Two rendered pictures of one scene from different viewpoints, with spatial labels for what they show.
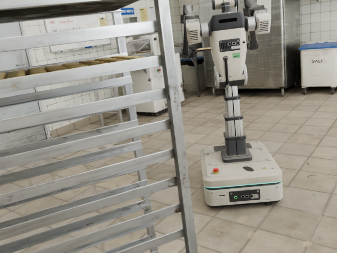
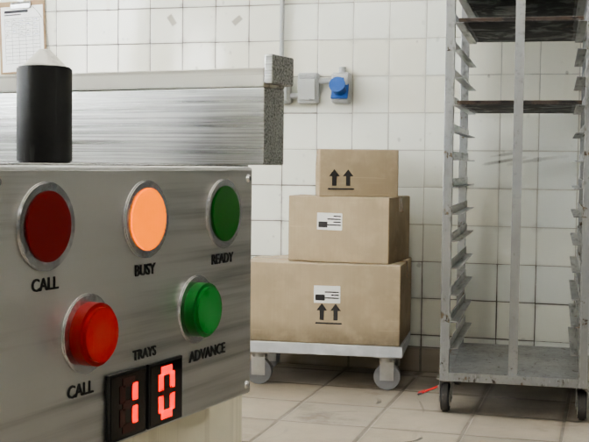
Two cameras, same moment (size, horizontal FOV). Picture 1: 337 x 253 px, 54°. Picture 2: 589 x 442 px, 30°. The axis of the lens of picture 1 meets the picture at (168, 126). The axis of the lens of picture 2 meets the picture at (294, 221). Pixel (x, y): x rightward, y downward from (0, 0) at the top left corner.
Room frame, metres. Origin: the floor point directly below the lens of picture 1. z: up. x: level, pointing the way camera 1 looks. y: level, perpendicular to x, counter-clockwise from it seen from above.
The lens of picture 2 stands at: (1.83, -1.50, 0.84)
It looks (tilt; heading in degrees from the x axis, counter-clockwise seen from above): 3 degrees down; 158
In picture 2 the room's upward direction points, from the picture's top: 1 degrees clockwise
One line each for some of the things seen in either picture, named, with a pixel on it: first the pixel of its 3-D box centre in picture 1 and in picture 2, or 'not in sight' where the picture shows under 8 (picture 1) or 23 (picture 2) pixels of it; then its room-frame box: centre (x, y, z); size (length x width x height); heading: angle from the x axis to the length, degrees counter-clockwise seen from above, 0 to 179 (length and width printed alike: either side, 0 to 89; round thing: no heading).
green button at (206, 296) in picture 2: not in sight; (197, 309); (1.25, -1.32, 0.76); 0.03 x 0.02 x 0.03; 132
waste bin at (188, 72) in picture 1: (194, 74); not in sight; (6.67, -0.65, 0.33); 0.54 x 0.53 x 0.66; 52
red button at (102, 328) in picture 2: not in sight; (88, 333); (1.32, -1.40, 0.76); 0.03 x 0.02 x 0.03; 132
